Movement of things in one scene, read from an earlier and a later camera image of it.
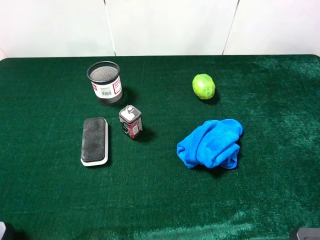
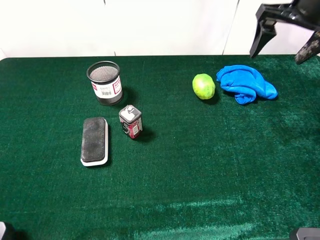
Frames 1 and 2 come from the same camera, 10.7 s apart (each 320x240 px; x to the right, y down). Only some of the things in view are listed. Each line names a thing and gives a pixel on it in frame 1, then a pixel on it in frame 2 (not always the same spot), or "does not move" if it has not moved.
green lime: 203,86 does not move
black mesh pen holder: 104,76 does not move
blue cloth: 215,142 -> 245,83
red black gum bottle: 131,121 does not move
